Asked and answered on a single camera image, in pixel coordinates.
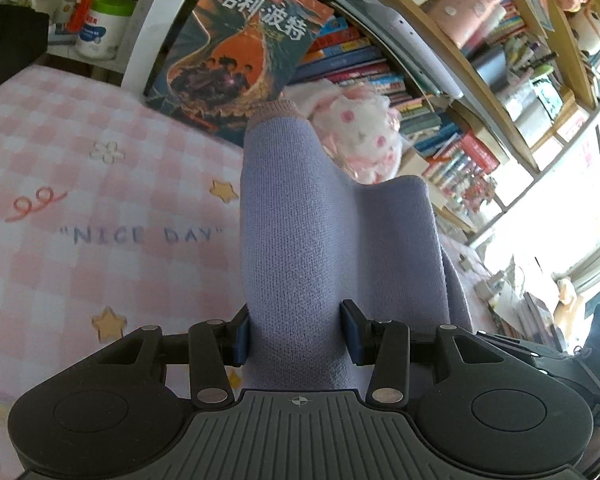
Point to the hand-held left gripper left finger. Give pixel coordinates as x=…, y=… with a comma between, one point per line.
x=240, y=337

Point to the assorted upright books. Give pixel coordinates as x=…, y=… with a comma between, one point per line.
x=525, y=95

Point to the row of red boxes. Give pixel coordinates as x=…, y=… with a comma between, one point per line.
x=480, y=152

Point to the pink checked desk mat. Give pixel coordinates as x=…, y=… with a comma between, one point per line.
x=105, y=160

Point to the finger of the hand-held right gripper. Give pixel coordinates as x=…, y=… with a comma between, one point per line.
x=512, y=344

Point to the brown and lilac knit garment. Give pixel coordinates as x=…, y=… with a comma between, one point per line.
x=300, y=235

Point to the beige plush doll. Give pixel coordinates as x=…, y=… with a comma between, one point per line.
x=590, y=30

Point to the silver laptop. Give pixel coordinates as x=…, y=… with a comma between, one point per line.
x=405, y=35

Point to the white jar with green lid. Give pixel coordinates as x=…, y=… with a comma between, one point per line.
x=102, y=35

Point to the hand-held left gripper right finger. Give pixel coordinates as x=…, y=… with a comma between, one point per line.
x=352, y=332

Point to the pink and white plush toy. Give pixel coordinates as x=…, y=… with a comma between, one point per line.
x=360, y=130

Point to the colourful figurine set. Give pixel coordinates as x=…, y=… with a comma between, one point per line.
x=465, y=190

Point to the dragon cover book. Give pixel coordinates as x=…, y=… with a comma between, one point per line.
x=230, y=50

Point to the white and wooden bookshelf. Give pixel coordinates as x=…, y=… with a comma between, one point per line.
x=155, y=30

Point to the white charger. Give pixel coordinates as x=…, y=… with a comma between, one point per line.
x=490, y=287

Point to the black case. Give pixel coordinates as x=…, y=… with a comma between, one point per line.
x=10, y=55

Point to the row of colourful books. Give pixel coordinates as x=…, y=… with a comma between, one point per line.
x=405, y=85

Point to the pink printed container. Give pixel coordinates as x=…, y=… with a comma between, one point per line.
x=465, y=10

